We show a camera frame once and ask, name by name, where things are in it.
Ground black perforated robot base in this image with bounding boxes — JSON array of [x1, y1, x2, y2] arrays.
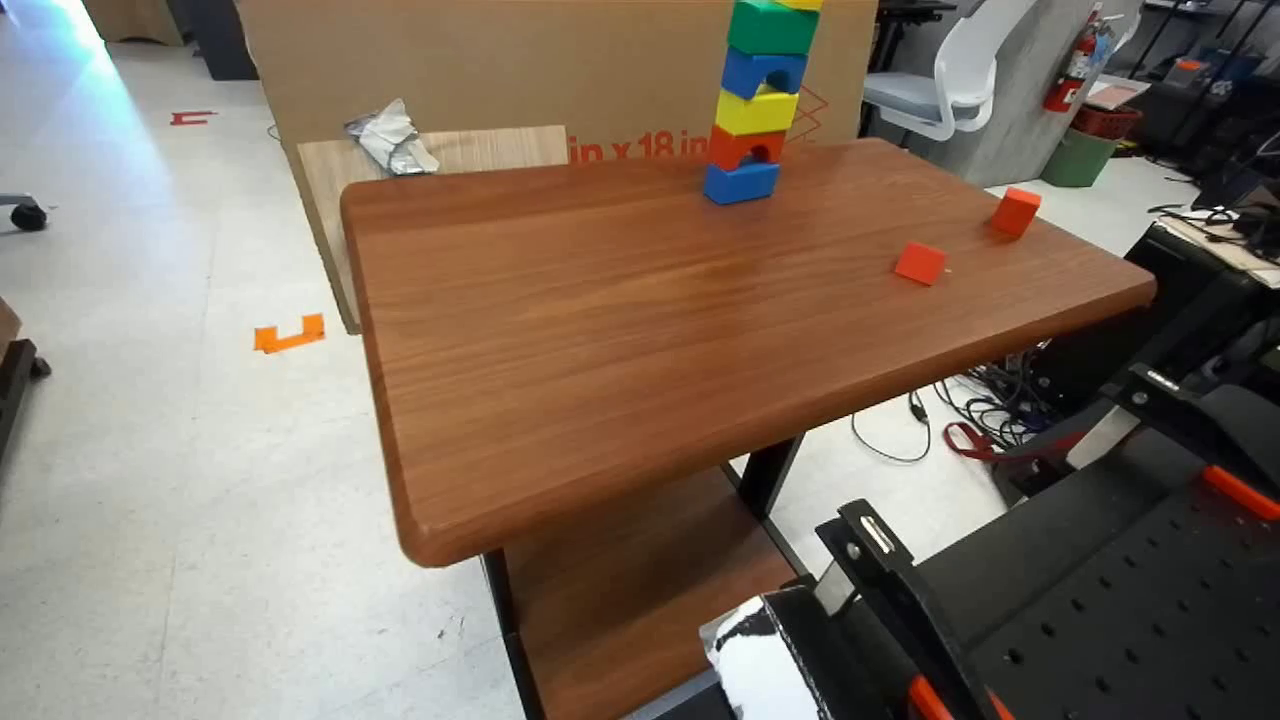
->
[[795, 385, 1280, 720]]

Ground blue bottom block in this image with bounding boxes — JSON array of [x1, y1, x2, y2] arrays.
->
[[706, 164, 780, 209]]

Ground red arch block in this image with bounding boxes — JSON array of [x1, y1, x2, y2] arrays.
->
[[706, 127, 784, 171]]

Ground wooden lower table shelf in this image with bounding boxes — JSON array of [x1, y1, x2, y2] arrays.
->
[[486, 469, 795, 720]]

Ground yellow block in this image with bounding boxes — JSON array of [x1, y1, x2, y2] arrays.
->
[[718, 91, 799, 137]]

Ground large cardboard box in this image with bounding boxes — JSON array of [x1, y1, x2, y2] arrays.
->
[[234, 0, 884, 171]]

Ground orange triangular wedge block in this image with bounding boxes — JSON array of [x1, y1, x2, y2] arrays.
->
[[891, 240, 949, 286]]

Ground blue arch block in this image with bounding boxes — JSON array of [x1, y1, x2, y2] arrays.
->
[[722, 50, 808, 98]]

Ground crumpled white plastic bag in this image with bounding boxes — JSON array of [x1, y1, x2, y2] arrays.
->
[[344, 98, 441, 177]]

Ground green top block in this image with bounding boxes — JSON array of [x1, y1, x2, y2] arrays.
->
[[729, 0, 821, 56]]

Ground orange floor tape marker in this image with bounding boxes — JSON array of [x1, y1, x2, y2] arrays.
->
[[252, 311, 325, 354]]

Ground orange rectangular block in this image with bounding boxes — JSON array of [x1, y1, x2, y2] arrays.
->
[[989, 187, 1040, 240]]

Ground grey white office chair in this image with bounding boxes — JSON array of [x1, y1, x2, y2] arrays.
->
[[864, 0, 1037, 140]]

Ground green bin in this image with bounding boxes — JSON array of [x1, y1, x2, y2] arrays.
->
[[1045, 132, 1117, 187]]

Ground red fire extinguisher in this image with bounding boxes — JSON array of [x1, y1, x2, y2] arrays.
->
[[1045, 12, 1108, 112]]

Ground black clamp right side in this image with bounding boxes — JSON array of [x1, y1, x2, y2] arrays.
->
[[992, 365, 1280, 533]]

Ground black chair caster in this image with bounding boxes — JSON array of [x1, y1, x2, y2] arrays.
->
[[5, 196, 47, 232]]

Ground black clamp orange handle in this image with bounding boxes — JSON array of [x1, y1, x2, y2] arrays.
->
[[816, 501, 1015, 720]]

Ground black cables on floor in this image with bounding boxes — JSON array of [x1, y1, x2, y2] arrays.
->
[[849, 366, 1072, 469]]

